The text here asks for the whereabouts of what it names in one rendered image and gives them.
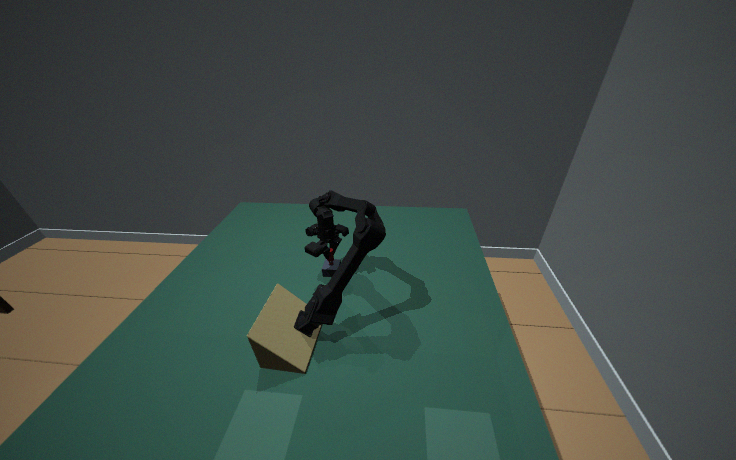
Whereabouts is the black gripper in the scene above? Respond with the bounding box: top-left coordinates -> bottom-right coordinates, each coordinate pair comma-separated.
305,224 -> 349,259

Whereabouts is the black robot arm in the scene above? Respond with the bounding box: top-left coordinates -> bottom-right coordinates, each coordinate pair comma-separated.
294,190 -> 386,337

